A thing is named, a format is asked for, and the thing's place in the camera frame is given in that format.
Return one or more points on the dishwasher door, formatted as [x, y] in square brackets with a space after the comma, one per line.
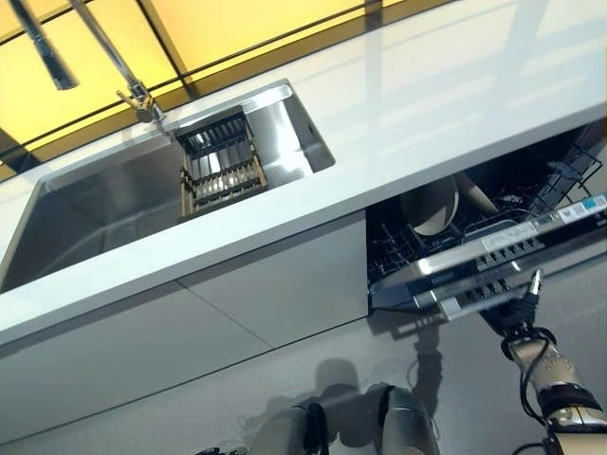
[474, 275]

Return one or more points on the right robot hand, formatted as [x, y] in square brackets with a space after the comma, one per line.
[514, 315]

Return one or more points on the stainless steel sink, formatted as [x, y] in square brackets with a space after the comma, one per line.
[95, 204]

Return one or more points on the black roll-up drying rack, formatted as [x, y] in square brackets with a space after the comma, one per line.
[218, 175]

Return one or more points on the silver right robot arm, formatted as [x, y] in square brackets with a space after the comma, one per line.
[559, 374]

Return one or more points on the chrome gooseneck faucet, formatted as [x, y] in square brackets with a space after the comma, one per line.
[128, 80]

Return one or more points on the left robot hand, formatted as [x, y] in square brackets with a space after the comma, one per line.
[225, 450]

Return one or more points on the cream round plate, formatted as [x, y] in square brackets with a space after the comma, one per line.
[479, 194]
[427, 208]

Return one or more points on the dark right robot leg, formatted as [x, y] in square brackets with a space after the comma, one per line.
[408, 422]

